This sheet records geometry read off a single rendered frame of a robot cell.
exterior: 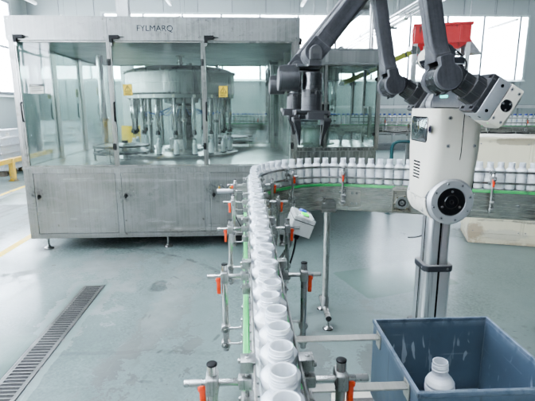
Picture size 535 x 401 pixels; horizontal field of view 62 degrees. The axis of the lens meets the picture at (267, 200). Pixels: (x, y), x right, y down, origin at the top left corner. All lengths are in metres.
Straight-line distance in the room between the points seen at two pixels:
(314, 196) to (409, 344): 1.81
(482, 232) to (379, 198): 2.64
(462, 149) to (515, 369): 0.69
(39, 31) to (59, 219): 1.85
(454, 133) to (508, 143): 3.79
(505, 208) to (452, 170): 1.50
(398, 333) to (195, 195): 3.65
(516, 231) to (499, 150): 0.91
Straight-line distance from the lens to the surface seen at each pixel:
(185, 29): 4.66
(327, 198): 2.99
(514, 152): 5.37
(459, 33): 8.10
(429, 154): 1.57
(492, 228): 5.49
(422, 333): 1.31
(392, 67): 1.83
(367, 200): 2.99
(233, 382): 0.76
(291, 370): 0.64
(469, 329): 1.36
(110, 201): 4.89
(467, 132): 1.59
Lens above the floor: 1.50
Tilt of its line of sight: 12 degrees down
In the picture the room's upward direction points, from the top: straight up
